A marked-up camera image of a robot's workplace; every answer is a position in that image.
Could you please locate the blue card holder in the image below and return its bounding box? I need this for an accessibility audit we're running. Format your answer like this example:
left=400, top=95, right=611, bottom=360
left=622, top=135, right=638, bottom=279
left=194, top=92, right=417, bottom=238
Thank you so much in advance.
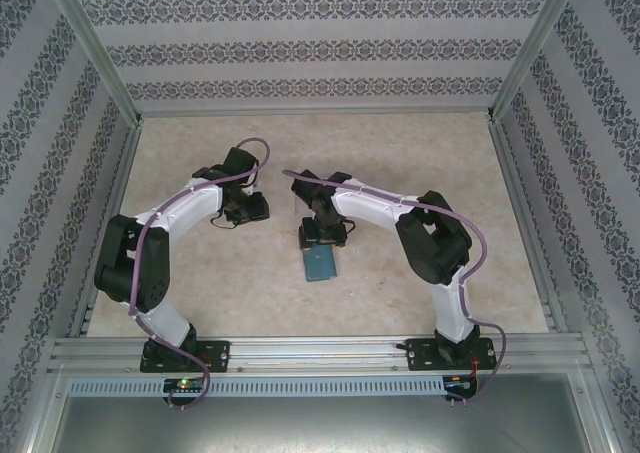
left=301, top=244, right=340, bottom=283

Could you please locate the controller board with green light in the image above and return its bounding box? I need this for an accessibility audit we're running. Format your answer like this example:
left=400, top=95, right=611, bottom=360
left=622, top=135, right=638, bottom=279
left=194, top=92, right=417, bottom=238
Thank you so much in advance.
left=442, top=372, right=479, bottom=399
left=162, top=377, right=206, bottom=395

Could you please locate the grey metal sheet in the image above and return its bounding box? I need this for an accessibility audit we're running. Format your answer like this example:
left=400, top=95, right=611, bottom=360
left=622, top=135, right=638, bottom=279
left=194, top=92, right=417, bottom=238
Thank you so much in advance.
left=24, top=367, right=616, bottom=453

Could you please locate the long aluminium mounting rail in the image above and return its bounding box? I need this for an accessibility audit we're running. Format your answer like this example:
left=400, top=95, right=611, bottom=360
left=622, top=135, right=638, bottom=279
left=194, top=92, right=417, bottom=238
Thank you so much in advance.
left=49, top=336, right=589, bottom=374

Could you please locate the thin aluminium back rail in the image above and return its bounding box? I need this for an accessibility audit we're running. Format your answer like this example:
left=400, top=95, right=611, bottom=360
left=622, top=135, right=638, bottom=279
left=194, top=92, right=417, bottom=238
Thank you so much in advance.
left=137, top=105, right=494, bottom=120

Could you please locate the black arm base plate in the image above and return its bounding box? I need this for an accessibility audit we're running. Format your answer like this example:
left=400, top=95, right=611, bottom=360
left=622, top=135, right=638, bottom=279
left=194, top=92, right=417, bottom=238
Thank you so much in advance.
left=405, top=337, right=496, bottom=373
left=141, top=340, right=232, bottom=374

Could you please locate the aluminium side rail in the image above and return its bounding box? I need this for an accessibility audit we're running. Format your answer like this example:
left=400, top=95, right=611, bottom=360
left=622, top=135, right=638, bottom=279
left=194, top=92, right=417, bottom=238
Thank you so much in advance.
left=487, top=117, right=569, bottom=334
left=69, top=117, right=146, bottom=339

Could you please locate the grey slotted cable duct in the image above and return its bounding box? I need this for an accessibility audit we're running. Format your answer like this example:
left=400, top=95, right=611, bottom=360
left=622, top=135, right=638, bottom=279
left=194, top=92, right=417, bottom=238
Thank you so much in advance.
left=67, top=376, right=446, bottom=397

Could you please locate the purple cable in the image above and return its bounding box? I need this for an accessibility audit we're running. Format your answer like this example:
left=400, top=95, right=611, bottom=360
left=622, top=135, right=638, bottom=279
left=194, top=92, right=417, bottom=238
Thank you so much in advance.
left=128, top=137, right=274, bottom=413
left=282, top=168, right=506, bottom=405

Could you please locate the aluminium frame post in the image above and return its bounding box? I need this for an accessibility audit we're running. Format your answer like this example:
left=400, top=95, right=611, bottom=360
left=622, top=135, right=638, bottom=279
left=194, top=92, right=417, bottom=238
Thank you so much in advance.
left=487, top=0, right=586, bottom=124
left=47, top=0, right=146, bottom=127

